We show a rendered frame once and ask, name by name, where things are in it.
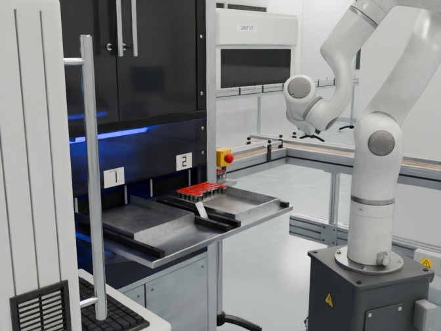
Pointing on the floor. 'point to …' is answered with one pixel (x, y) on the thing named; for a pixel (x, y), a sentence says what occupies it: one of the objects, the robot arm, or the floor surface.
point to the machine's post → (205, 175)
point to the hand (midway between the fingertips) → (304, 126)
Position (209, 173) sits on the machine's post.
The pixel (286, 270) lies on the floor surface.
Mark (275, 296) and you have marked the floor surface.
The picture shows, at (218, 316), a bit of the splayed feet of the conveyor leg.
